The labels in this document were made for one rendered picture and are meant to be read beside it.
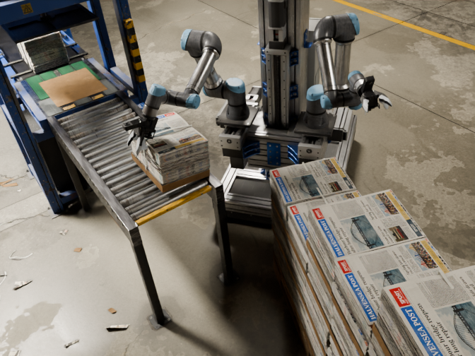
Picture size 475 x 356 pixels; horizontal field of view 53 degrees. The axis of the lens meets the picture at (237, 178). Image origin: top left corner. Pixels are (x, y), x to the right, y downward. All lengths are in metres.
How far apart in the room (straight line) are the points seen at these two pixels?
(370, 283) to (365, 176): 2.17
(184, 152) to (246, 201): 0.95
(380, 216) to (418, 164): 2.10
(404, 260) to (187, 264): 1.74
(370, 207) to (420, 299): 0.65
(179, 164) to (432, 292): 1.42
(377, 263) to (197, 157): 1.11
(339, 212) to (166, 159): 0.91
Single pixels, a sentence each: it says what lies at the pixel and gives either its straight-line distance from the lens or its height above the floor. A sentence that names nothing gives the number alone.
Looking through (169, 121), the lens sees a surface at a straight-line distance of 2.63.
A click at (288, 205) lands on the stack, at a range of 2.32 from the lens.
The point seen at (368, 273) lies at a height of 1.07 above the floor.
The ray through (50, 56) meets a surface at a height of 0.89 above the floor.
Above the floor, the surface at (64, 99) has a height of 0.80.
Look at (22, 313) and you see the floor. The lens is 3.33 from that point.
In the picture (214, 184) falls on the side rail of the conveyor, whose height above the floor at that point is 0.80.
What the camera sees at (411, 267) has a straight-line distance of 1.80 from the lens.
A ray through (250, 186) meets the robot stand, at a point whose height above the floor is 0.21.
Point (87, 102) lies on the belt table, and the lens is 3.50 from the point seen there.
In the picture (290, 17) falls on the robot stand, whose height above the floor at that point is 1.41.
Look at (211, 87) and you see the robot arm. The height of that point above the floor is 1.03.
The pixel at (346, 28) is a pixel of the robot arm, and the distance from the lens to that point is 2.62.
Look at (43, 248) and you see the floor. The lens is 3.65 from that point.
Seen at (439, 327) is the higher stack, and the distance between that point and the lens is 1.40.
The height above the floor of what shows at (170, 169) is 0.96.
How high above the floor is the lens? 2.42
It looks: 40 degrees down
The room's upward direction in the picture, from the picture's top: 5 degrees counter-clockwise
